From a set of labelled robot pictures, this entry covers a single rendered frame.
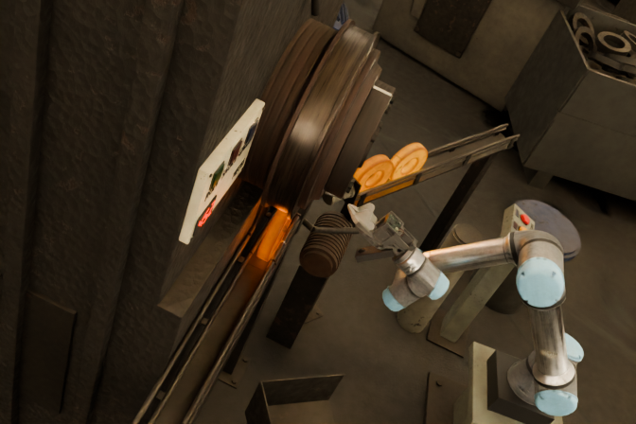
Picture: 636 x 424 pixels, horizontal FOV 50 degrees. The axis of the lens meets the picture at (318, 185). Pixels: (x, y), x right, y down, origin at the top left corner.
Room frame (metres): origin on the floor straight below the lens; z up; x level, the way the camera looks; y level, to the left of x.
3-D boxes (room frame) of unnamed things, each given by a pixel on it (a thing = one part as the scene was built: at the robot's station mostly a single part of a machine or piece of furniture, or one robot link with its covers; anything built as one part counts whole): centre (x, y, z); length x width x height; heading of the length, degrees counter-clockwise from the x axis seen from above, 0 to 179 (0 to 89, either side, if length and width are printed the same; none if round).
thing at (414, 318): (1.93, -0.56, 0.26); 0.12 x 0.12 x 0.52
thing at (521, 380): (1.53, -0.88, 0.42); 0.15 x 0.15 x 0.10
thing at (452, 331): (1.96, -0.72, 0.31); 0.24 x 0.16 x 0.62; 177
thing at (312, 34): (1.32, 0.13, 1.11); 0.47 x 0.10 x 0.47; 177
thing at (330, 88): (1.32, 0.05, 1.11); 0.47 x 0.06 x 0.47; 177
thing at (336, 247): (1.64, -0.10, 0.27); 0.22 x 0.13 x 0.53; 177
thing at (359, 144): (1.31, -0.05, 1.11); 0.28 x 0.06 x 0.28; 177
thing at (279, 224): (1.32, 0.05, 0.75); 0.18 x 0.03 x 0.18; 176
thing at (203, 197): (0.98, 0.17, 1.15); 0.26 x 0.02 x 0.18; 177
